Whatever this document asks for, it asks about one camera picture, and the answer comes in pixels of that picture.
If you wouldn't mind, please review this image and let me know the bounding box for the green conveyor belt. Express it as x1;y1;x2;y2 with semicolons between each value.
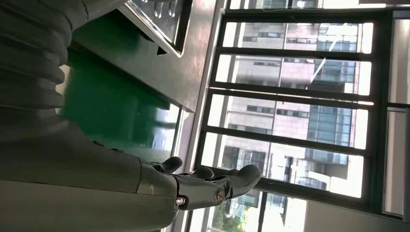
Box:
56;48;182;162

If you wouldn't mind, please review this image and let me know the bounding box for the dark green table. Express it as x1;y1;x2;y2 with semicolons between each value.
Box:
67;0;225;113

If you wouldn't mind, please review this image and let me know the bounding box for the white window sill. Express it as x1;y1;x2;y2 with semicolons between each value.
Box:
183;0;227;175

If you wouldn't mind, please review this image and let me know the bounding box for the silver digital weighing scale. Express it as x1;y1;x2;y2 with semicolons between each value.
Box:
117;0;194;58

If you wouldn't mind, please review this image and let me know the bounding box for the silver conveyor side rail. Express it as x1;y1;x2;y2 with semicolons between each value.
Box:
170;109;193;168

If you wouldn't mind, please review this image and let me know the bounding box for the black window frame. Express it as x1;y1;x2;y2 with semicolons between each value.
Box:
184;0;410;232

